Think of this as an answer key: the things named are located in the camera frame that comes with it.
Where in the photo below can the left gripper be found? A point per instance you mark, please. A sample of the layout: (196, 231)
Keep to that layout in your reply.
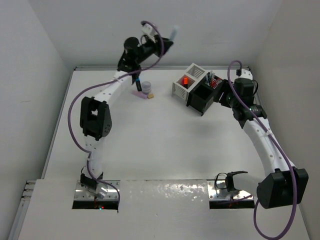
(160, 46)

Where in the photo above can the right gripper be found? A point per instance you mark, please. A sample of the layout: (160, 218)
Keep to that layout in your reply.
(226, 86)

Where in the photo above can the light blue highlighter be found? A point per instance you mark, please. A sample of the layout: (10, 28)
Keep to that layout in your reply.
(173, 33)

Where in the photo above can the blue gel pen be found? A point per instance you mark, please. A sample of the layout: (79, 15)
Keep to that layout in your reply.
(207, 79)

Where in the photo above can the round translucent tape dispenser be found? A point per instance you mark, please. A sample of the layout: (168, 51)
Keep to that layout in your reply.
(146, 87)

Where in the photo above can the orange cap black highlighter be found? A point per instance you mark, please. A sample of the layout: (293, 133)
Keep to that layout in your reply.
(185, 82)

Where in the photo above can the lilac highlighter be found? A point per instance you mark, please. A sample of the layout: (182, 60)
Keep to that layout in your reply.
(140, 94)

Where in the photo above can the blue cap black highlighter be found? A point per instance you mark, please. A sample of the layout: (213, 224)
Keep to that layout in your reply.
(138, 85)

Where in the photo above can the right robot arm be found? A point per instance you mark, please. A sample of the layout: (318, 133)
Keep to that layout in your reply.
(284, 184)

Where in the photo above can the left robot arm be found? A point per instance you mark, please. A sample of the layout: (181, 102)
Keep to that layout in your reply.
(95, 111)

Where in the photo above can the black slotted container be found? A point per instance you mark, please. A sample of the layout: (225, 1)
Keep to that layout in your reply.
(202, 96)

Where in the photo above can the white slotted container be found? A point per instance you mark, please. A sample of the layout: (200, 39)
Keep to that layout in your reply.
(190, 78)

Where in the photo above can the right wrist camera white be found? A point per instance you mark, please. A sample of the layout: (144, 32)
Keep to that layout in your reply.
(244, 73)

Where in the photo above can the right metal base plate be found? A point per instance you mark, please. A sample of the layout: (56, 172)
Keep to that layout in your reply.
(217, 192)

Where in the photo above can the metal base plate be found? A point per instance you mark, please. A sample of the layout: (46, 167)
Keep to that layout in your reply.
(217, 192)
(103, 192)

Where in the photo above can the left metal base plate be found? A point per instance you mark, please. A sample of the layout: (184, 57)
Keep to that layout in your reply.
(103, 192)

